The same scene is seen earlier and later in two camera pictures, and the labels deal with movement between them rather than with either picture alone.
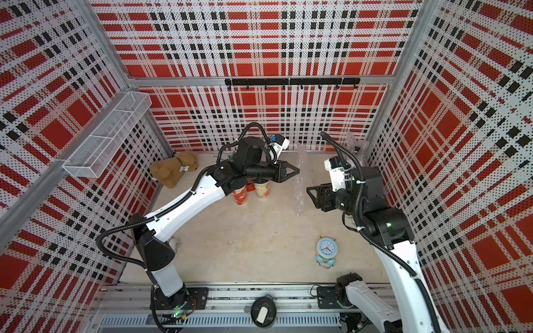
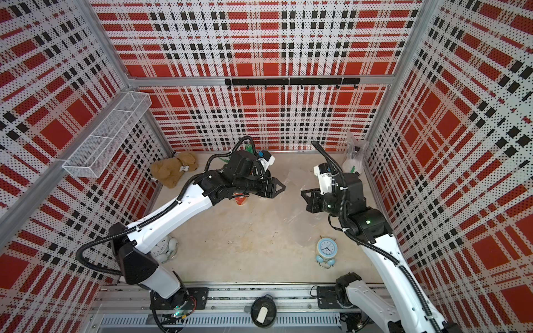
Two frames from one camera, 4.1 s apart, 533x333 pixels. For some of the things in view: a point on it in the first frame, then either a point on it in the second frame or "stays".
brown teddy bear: x=168 y=171 stays
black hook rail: x=300 y=82 stays
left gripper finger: x=282 y=175 → x=274 y=187
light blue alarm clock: x=327 y=250 stays
